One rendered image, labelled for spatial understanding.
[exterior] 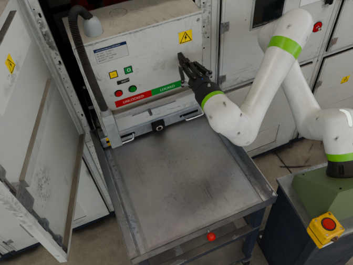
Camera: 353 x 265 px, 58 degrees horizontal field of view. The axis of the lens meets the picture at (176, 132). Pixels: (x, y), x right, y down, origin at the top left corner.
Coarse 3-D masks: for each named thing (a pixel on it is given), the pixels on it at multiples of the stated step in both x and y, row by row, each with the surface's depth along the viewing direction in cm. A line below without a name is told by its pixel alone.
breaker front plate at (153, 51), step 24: (168, 24) 117; (192, 24) 121; (96, 48) 113; (144, 48) 120; (168, 48) 125; (192, 48) 129; (96, 72) 119; (120, 72) 124; (144, 72) 128; (168, 72) 133; (120, 96) 132; (192, 96) 148; (120, 120) 141; (144, 120) 147
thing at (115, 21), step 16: (144, 0) 127; (160, 0) 126; (176, 0) 126; (80, 16) 123; (96, 16) 122; (112, 16) 121; (128, 16) 120; (144, 16) 119; (160, 16) 118; (176, 16) 117; (80, 32) 115; (112, 32) 114; (128, 32) 113; (96, 112) 133
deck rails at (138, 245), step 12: (96, 132) 147; (228, 144) 146; (108, 156) 146; (240, 156) 141; (108, 168) 134; (252, 168) 134; (120, 180) 137; (252, 180) 133; (264, 180) 126; (120, 192) 133; (264, 192) 129; (120, 204) 123; (132, 216) 126; (132, 228) 123; (132, 240) 113; (144, 252) 116
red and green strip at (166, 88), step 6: (168, 84) 137; (174, 84) 139; (180, 84) 140; (150, 90) 136; (156, 90) 137; (162, 90) 139; (132, 96) 134; (138, 96) 136; (144, 96) 137; (150, 96) 138; (120, 102) 134; (126, 102) 135; (132, 102) 137
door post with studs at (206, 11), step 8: (200, 0) 132; (208, 0) 133; (200, 8) 134; (208, 8) 136; (208, 16) 138; (208, 24) 141; (208, 32) 144; (208, 40) 147; (208, 48) 151; (208, 56) 154; (208, 64) 158
